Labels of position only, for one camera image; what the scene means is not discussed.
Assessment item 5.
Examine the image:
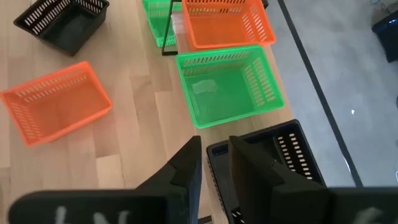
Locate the orange slotted plastic basket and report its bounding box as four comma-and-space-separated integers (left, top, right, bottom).
181, 0, 277, 50
0, 60, 113, 147

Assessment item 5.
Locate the black slotted plastic basket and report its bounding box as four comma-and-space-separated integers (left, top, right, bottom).
12, 0, 110, 57
206, 119, 326, 224

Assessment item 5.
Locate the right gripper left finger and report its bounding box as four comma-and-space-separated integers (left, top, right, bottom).
136, 136, 203, 224

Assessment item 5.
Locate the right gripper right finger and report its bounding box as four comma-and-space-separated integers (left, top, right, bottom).
229, 136, 331, 224

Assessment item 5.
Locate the dark glossy box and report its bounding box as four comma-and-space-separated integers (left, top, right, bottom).
371, 11, 398, 63

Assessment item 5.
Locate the green slotted plastic basket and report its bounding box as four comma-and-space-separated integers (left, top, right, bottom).
175, 45, 285, 129
142, 0, 184, 48

